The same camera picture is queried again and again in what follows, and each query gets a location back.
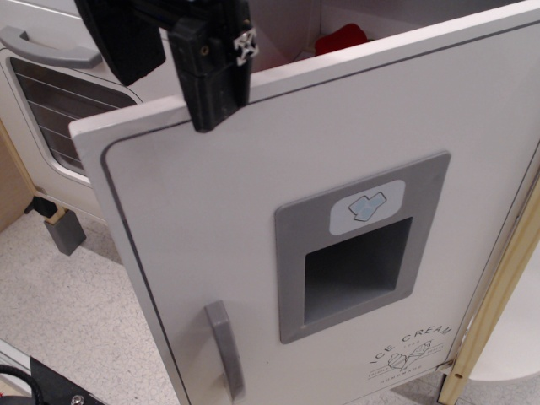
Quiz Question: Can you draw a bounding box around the white toy fridge door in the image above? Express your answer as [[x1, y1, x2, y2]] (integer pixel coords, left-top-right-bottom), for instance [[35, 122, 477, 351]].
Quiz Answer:
[[70, 1, 539, 404]]

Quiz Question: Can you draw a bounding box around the grey kitchen leg block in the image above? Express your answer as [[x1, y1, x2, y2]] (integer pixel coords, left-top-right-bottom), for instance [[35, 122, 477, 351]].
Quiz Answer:
[[44, 211, 87, 256]]

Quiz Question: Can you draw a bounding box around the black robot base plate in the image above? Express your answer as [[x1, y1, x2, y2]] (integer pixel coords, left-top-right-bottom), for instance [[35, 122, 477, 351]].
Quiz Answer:
[[0, 356, 105, 405]]

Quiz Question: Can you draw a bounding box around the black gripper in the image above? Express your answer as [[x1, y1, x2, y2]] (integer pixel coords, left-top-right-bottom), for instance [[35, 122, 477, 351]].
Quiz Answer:
[[75, 0, 259, 132]]

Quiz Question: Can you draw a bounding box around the grey fridge door handle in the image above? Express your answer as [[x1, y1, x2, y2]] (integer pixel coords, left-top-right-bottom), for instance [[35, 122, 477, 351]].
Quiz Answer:
[[204, 300, 246, 403]]

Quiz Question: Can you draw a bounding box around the white toy oven door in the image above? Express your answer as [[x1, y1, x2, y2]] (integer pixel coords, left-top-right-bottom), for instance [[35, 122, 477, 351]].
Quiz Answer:
[[0, 0, 191, 223]]

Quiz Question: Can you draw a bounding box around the grey ice dispenser panel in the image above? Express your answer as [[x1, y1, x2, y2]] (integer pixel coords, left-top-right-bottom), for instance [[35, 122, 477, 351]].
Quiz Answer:
[[275, 151, 451, 344]]

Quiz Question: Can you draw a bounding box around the light wooden corner post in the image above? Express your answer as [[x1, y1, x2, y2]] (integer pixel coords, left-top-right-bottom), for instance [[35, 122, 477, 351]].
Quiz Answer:
[[438, 178, 539, 404]]

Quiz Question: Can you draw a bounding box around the grey oven door handle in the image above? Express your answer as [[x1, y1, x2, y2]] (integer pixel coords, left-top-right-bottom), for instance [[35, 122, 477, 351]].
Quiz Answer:
[[1, 26, 102, 69]]

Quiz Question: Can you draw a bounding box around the red object inside fridge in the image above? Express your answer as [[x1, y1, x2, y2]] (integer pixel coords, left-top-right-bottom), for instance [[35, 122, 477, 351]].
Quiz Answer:
[[314, 23, 373, 57]]

